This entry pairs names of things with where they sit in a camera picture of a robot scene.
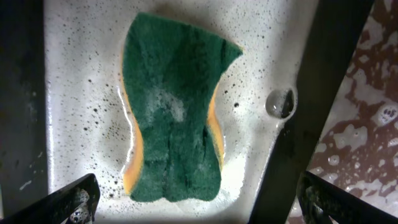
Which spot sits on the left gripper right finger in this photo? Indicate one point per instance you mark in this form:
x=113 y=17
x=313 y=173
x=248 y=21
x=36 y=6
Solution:
x=323 y=202

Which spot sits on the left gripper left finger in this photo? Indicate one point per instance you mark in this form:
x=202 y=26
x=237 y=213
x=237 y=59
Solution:
x=74 y=203

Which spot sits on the green and yellow sponge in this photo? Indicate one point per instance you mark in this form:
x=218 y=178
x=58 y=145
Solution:
x=170 y=73

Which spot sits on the large brown serving tray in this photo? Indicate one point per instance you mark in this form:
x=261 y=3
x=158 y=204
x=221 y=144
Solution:
x=357 y=149

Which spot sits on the small black soapy tray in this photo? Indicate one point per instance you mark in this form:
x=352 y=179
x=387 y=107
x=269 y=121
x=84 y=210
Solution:
x=62 y=114

